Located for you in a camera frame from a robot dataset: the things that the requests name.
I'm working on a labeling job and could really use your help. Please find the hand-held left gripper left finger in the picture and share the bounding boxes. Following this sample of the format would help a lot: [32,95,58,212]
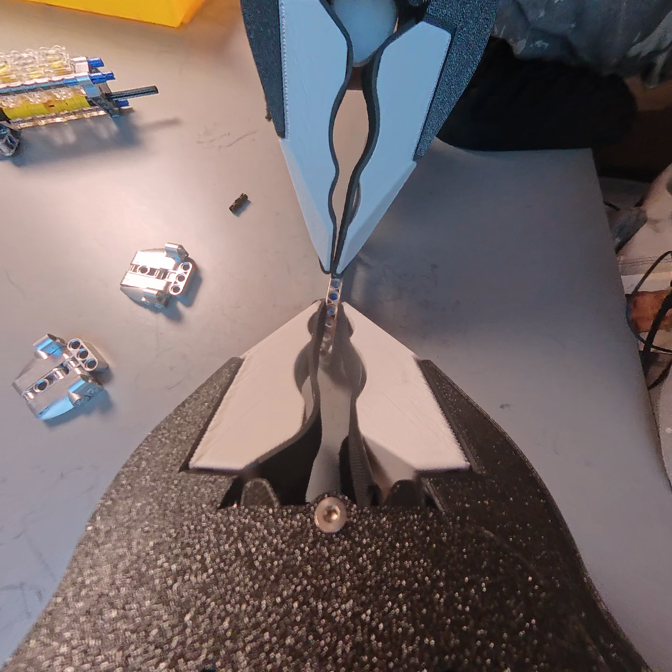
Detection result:
[188,300,325,506]

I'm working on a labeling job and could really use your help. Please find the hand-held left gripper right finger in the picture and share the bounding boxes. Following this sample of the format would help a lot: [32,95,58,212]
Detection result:
[338,303,470,506]

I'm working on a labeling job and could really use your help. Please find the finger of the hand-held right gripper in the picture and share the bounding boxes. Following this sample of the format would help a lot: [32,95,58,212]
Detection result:
[277,0,350,275]
[335,22,453,275]

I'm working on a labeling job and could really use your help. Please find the transparent brick assembly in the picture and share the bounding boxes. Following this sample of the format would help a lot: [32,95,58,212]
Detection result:
[0,46,159,158]

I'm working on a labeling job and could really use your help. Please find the person's camouflage hoodie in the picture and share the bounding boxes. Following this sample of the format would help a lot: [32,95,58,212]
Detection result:
[493,0,672,87]

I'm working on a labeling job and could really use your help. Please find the pale patterned cloth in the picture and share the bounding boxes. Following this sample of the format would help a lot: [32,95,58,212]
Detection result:
[598,163,672,473]

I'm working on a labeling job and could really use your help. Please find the person's black clothing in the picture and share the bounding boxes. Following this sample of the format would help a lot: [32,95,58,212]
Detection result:
[436,37,638,153]

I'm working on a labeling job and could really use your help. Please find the long grey beam with pins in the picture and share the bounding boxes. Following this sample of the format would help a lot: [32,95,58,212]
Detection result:
[321,273,344,358]

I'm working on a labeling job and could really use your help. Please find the yellow storage bin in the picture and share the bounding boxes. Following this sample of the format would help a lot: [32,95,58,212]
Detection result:
[37,0,205,27]

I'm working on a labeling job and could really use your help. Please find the silver engine block piece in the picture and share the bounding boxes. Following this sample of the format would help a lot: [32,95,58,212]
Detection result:
[120,243,196,308]
[12,333,110,421]

